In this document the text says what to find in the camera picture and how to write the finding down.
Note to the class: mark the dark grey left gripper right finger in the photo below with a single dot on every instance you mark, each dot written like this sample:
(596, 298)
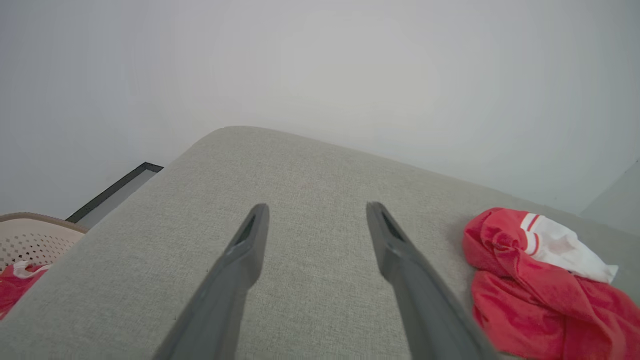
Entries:
(415, 290)

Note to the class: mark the red garment with white trim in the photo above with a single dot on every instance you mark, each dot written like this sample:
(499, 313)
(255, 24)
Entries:
(12, 292)

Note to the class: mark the grey fabric sofa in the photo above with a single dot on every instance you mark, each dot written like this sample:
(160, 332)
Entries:
(320, 175)

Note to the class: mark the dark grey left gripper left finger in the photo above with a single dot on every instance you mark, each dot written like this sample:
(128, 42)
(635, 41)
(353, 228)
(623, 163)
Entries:
(235, 270)

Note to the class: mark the beige perforated laundry basket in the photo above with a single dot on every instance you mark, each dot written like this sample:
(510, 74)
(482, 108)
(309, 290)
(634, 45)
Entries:
(30, 240)

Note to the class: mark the red shirt with white sleeves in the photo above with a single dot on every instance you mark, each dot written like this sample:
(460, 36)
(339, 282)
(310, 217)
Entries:
(525, 300)

